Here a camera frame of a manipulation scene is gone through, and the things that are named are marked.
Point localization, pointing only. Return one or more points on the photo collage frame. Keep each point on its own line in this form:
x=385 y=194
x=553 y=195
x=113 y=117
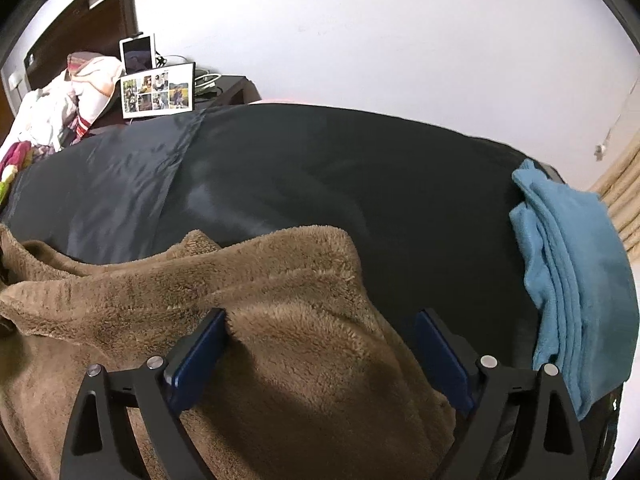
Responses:
x=157 y=91

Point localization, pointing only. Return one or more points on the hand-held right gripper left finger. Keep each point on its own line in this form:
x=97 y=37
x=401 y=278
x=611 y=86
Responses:
x=197 y=355

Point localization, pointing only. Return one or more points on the white clothes pile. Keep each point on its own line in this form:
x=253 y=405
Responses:
x=45 y=115

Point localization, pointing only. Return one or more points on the beige curtain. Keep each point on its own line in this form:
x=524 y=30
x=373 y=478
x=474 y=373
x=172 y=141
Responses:
x=625 y=195

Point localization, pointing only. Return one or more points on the black satin sheet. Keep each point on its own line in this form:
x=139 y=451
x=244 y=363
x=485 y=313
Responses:
x=350 y=170

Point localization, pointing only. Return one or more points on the striped pillow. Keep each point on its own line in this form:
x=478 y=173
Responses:
x=97 y=85

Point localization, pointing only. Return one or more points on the pink clothes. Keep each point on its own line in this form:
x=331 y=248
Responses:
x=17 y=155

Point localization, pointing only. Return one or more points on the dark wooden headboard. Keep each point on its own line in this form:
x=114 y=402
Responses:
x=85 y=20

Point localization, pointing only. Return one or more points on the dark nightstand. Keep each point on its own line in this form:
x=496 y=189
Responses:
x=235 y=90

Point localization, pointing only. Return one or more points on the green toy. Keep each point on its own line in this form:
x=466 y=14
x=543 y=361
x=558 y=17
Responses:
x=4 y=185

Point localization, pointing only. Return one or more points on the brown fleece garment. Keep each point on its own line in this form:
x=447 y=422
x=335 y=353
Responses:
x=300 y=360

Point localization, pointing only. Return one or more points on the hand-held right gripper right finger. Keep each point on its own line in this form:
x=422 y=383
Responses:
x=445 y=360

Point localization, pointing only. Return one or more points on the white wall fixture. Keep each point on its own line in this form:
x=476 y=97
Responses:
x=15 y=85

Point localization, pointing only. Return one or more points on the teal folded cloth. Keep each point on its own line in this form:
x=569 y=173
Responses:
x=575 y=260

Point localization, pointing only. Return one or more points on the white tablet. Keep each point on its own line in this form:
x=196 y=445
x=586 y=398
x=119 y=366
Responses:
x=137 y=55

